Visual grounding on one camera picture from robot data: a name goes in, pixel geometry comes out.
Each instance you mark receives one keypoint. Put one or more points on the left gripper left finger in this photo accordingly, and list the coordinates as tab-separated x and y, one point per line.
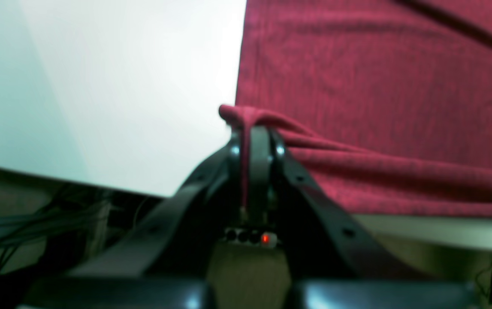
163	263

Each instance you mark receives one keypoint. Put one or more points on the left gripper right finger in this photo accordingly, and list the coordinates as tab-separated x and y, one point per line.
333	261

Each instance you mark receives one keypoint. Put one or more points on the dark red t-shirt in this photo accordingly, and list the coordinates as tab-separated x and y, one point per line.
387	103

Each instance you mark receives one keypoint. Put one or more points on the black power strip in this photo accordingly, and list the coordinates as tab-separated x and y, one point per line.
250	237

